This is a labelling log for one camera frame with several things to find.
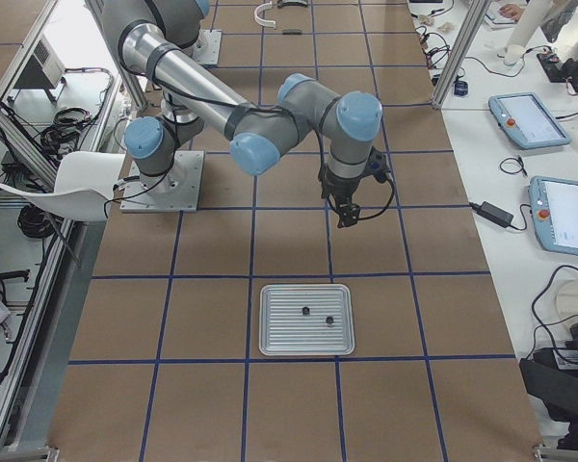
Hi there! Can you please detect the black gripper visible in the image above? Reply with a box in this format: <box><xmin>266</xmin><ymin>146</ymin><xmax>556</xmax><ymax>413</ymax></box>
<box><xmin>319</xmin><ymin>163</ymin><xmax>364</xmax><ymax>228</ymax></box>

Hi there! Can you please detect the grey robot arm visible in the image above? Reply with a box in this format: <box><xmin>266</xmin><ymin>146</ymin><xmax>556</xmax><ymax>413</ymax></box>
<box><xmin>100</xmin><ymin>1</ymin><xmax>391</xmax><ymax>227</ymax></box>

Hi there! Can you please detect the ribbed metal tray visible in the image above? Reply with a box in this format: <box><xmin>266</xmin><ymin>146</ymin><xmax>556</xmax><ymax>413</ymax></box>
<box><xmin>259</xmin><ymin>283</ymin><xmax>355</xmax><ymax>356</ymax></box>

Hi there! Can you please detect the black power adapter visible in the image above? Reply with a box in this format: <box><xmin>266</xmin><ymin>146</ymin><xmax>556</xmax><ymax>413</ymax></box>
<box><xmin>469</xmin><ymin>201</ymin><xmax>513</xmax><ymax>228</ymax></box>

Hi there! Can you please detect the dark brake pad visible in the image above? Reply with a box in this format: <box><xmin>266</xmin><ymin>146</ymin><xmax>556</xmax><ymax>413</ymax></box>
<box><xmin>282</xmin><ymin>29</ymin><xmax>302</xmax><ymax>36</ymax></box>

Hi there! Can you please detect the blue teach pendant far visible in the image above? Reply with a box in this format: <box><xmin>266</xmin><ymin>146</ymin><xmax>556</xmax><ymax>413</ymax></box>
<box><xmin>488</xmin><ymin>92</ymin><xmax>571</xmax><ymax>149</ymax></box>

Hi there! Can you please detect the blue teach pendant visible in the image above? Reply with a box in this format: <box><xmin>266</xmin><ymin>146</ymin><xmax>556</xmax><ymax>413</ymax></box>
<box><xmin>528</xmin><ymin>176</ymin><xmax>578</xmax><ymax>256</ymax></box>
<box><xmin>488</xmin><ymin>92</ymin><xmax>571</xmax><ymax>149</ymax></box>

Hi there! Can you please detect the blue teach pendant near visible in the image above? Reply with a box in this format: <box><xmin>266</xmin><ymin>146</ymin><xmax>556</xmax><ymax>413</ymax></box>
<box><xmin>528</xmin><ymin>176</ymin><xmax>578</xmax><ymax>256</ymax></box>

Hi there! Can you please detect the green curved brake shoe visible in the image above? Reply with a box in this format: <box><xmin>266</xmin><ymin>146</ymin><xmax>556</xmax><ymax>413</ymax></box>
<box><xmin>276</xmin><ymin>0</ymin><xmax>309</xmax><ymax>9</ymax></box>

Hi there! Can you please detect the white curved plastic part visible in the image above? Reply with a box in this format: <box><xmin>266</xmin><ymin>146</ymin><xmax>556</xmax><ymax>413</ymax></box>
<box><xmin>253</xmin><ymin>1</ymin><xmax>276</xmax><ymax>29</ymax></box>

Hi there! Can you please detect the white paper cup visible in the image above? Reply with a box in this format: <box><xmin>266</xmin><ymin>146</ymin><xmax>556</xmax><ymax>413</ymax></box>
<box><xmin>503</xmin><ymin>44</ymin><xmax>525</xmax><ymax>66</ymax></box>

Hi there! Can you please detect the white chair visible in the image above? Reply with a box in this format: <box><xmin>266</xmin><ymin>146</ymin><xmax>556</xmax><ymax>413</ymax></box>
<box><xmin>0</xmin><ymin>151</ymin><xmax>125</xmax><ymax>221</ymax></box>

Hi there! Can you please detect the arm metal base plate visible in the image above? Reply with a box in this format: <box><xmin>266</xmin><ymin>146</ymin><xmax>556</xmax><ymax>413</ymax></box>
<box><xmin>119</xmin><ymin>150</ymin><xmax>204</xmax><ymax>213</ymax></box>
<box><xmin>192</xmin><ymin>29</ymin><xmax>223</xmax><ymax>66</ymax></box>

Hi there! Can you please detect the aluminium frame post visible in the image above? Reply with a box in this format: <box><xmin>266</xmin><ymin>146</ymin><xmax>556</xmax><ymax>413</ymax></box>
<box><xmin>432</xmin><ymin>0</ymin><xmax>488</xmax><ymax>110</ymax></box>

